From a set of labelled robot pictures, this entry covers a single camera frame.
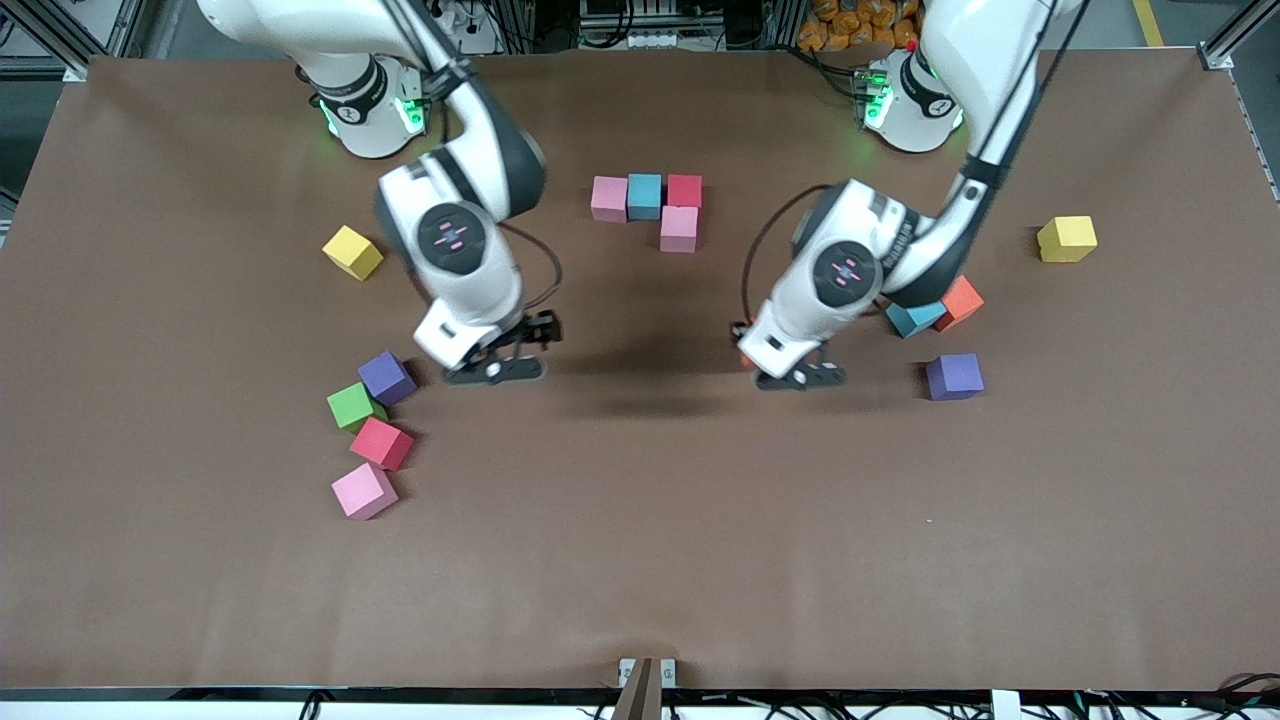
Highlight pink foam cube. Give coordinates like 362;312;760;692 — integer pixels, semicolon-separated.
331;462;400;522
659;205;700;255
590;176;629;224

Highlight grey electronics rack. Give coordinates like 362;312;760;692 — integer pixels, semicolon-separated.
578;0;681;51

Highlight aluminium frame profile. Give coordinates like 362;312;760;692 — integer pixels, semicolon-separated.
1200;0;1280;71
15;0;151;83

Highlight purple foam cube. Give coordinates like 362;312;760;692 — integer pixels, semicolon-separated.
357;350;419;408
925;353;985;401

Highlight brown camera mount post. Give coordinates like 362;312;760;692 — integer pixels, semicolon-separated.
610;657;656;720

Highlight orange lumpy bag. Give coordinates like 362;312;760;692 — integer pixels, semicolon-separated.
797;0;926;53

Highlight yellow foam cube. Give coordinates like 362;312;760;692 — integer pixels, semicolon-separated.
1036;216;1099;264
322;225;385;282

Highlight blue foam cube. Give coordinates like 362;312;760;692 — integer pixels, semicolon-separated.
885;298;949;340
626;173;664;222

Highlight large table cover sheet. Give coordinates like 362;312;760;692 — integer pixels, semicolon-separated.
0;48;1280;693

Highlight green foam cube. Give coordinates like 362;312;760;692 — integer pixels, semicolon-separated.
326;381;389;433

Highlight small white bracket plates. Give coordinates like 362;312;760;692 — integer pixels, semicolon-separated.
618;657;678;690

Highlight white power strip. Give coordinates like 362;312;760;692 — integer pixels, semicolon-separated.
430;0;501;56

